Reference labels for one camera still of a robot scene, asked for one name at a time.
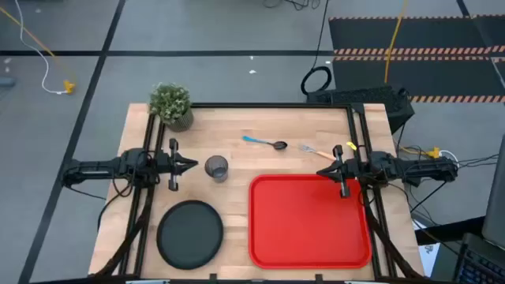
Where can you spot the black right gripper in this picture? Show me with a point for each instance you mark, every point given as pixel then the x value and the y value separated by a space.
pixel 351 170

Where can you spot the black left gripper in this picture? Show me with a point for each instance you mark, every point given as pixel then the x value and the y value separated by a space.
pixel 173 163

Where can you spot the dark ribbed glass cup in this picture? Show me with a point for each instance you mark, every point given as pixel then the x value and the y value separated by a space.
pixel 216 167

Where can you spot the red plastic tray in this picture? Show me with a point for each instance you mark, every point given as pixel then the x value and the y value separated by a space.
pixel 300 225

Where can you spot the black round plate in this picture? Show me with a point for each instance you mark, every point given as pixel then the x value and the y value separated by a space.
pixel 189 234

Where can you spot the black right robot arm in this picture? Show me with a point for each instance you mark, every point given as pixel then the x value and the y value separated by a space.
pixel 418 167

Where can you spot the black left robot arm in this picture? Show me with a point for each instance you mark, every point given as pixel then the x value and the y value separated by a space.
pixel 98 167

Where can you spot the yellow tape tag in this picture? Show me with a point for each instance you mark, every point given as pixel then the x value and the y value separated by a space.
pixel 351 146

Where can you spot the small potted green plant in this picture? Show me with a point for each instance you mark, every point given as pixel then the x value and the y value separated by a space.
pixel 169 102

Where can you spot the black computer tower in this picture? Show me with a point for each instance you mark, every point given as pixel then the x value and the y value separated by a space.
pixel 363 98

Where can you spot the white paper sheet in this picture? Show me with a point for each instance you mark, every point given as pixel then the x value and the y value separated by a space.
pixel 428 252

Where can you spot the black mat with striped edges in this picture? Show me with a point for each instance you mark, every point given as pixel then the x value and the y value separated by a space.
pixel 418 35

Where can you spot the grey monitor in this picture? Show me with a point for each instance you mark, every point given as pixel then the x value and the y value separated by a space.
pixel 497 197

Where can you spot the black keyboard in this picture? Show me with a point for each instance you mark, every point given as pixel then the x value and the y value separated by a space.
pixel 481 264

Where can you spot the black aluminium table frame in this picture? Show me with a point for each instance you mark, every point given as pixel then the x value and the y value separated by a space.
pixel 272 105

